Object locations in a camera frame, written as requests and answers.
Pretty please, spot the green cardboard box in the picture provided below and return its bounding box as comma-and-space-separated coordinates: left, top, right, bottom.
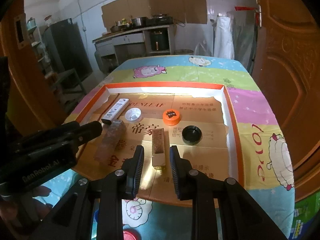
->
289, 191, 319, 239

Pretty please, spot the kitchen counter cabinet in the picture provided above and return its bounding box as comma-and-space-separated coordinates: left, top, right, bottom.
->
92, 24, 175, 66

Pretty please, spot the colourful cartoon tablecloth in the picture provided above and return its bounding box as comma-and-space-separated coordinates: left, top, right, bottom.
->
40, 55, 295, 239

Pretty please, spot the white plastic bag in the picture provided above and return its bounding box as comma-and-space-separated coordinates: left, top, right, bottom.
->
213, 16, 234, 60

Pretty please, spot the wooden door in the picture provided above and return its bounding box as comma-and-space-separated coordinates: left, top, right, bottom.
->
252, 0, 319, 200
1, 0, 67, 136

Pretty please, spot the large shallow cardboard tray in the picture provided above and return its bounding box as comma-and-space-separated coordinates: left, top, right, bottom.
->
68, 81, 244, 206

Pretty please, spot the right wooden door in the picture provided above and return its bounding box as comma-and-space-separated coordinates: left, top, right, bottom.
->
252, 0, 319, 200

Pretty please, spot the red bottle cap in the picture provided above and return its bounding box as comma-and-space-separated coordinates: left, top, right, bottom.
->
123, 230, 139, 240

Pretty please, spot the dark metal cabinet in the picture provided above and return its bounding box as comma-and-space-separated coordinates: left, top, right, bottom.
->
42, 18, 92, 80

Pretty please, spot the black bottle cap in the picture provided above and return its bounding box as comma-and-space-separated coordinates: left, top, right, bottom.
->
182, 125, 202, 145

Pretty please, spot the left wooden door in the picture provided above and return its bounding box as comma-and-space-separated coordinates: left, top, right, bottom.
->
1, 0, 67, 136

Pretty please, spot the black stove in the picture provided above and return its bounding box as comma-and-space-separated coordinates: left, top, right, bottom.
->
146, 14, 174, 27

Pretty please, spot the metal cooking pot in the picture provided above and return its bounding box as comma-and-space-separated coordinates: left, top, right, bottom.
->
131, 17, 148, 28

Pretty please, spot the gold rectangular box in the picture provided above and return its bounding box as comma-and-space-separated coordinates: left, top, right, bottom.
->
152, 128, 165, 170

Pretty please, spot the left human hand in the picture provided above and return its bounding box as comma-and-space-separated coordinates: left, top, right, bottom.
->
1, 186, 53, 232

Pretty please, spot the orange cap in tray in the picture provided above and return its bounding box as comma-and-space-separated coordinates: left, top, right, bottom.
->
162, 109, 181, 126

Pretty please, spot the white bottle cap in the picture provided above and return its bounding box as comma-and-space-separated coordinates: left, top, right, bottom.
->
125, 108, 142, 122

